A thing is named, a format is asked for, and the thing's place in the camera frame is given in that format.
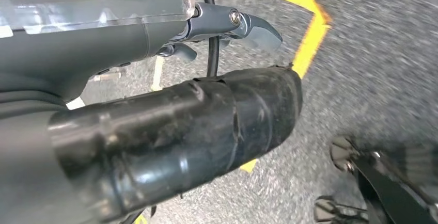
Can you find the yellow floor tape square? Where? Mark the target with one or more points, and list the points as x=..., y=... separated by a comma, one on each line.
x=308, y=51

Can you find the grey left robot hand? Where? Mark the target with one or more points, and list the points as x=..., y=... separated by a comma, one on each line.
x=85, y=44

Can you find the black robot leg with foot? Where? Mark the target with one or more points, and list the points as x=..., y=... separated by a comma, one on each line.
x=393, y=195

